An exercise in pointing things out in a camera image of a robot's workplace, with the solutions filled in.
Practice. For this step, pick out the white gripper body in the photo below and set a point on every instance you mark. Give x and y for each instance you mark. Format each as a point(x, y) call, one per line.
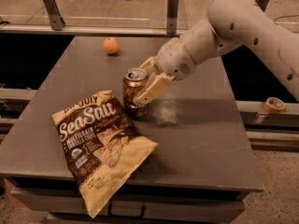
point(174, 61)

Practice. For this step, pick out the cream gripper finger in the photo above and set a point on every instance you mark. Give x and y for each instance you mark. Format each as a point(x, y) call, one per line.
point(149, 66)
point(157, 85)

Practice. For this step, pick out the orange soda can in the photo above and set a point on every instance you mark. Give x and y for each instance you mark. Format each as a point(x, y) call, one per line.
point(133, 82)

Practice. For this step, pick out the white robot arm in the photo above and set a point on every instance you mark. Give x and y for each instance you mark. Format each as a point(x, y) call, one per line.
point(228, 25)

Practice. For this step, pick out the brown sea salt chip bag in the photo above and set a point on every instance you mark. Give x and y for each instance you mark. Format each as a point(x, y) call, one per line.
point(102, 147)

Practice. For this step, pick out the orange fruit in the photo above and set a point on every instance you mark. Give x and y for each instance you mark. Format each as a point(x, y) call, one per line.
point(111, 45)

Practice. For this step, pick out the orange tape roll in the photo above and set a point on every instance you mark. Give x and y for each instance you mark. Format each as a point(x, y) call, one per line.
point(273, 104)

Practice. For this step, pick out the grey table drawer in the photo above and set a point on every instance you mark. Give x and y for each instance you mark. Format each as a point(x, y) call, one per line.
point(66, 206)

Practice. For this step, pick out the middle metal rail bracket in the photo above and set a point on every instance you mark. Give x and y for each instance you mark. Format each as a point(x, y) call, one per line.
point(172, 17)

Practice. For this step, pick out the left metal rail bracket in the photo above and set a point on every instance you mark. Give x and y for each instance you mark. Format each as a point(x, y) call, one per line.
point(56, 20)

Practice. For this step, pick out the black drawer handle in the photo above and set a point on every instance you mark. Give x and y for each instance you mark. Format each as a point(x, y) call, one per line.
point(126, 209)

